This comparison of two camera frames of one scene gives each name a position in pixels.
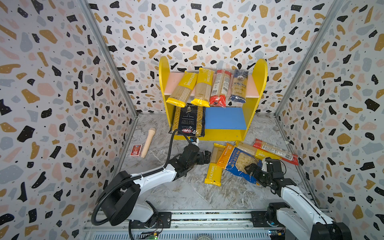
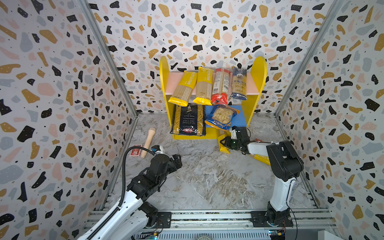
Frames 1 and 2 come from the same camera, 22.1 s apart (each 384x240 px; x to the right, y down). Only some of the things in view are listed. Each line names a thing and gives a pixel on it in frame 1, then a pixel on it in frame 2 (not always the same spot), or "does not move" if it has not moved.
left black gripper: (201, 160) -> (177, 161)
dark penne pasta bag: (190, 119) does not move
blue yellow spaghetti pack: (239, 86) does not move
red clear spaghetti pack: (220, 86) does not move
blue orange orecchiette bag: (235, 160) -> (221, 116)
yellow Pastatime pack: (214, 173) -> (223, 148)
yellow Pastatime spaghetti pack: (182, 93) does not move
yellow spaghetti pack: (203, 87) does not move
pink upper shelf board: (172, 79) does not move
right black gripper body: (258, 173) -> (229, 142)
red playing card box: (135, 150) does not move
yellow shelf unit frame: (219, 135) does not move
